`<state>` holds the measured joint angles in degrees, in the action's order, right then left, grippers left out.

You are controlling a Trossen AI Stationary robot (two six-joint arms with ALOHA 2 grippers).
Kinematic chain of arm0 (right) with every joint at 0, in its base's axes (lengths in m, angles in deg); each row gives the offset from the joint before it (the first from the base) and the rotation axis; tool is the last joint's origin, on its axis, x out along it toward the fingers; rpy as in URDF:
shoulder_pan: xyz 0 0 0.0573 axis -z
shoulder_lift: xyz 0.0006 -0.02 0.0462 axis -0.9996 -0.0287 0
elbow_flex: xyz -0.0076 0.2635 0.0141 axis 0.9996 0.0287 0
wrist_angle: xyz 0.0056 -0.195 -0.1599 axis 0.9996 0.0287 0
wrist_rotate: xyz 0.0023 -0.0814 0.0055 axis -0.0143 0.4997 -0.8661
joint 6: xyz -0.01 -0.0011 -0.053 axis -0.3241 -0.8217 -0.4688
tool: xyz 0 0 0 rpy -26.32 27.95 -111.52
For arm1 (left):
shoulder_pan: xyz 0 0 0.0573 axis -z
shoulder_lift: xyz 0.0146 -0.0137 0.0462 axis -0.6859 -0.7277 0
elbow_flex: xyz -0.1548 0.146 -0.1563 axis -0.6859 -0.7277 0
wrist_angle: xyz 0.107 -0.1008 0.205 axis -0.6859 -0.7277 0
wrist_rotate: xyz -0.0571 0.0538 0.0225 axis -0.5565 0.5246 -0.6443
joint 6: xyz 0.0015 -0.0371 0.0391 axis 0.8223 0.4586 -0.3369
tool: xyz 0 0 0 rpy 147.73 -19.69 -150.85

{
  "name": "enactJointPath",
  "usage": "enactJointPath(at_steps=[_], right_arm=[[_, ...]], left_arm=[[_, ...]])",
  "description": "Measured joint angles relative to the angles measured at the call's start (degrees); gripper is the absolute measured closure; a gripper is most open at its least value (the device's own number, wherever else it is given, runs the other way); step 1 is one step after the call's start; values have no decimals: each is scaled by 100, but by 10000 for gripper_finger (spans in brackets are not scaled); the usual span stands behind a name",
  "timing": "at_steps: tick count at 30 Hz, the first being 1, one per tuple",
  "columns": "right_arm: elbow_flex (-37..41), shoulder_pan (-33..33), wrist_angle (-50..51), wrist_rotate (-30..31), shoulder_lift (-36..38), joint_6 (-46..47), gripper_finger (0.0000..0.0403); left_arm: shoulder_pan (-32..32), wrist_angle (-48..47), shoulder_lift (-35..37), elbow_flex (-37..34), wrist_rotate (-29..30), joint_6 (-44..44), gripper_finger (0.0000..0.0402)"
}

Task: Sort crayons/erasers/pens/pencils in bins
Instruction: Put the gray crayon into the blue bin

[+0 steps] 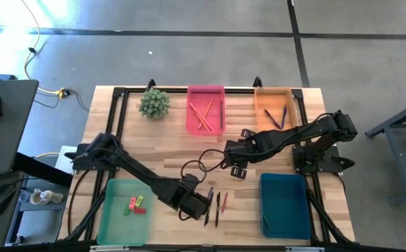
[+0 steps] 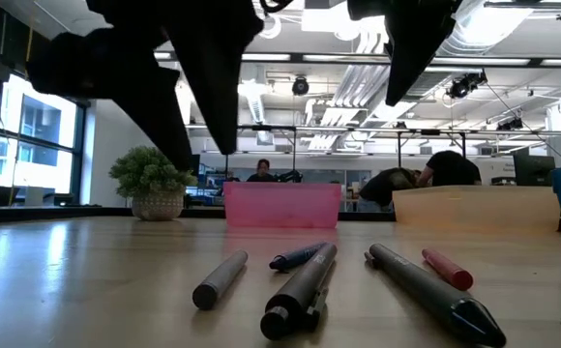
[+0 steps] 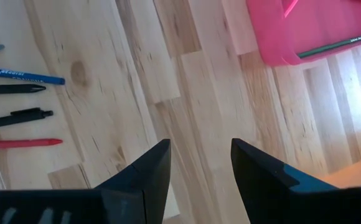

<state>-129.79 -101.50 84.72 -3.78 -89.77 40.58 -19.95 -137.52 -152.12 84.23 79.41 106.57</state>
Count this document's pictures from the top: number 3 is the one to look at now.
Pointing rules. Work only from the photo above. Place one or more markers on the black pen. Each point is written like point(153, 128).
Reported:
point(15, 117)
point(12, 89)

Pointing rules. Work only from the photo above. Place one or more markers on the pink plastic bin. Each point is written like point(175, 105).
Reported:
point(323, 25)

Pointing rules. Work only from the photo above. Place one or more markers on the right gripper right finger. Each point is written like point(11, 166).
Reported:
point(270, 193)

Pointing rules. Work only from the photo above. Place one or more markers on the blue pen with white print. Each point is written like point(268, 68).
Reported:
point(21, 76)

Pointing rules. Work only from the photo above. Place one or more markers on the red pen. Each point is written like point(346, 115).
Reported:
point(21, 143)

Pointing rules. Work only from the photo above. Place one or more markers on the green pencil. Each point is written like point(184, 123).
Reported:
point(339, 44)

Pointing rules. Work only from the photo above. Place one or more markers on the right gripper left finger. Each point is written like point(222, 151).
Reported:
point(137, 199)

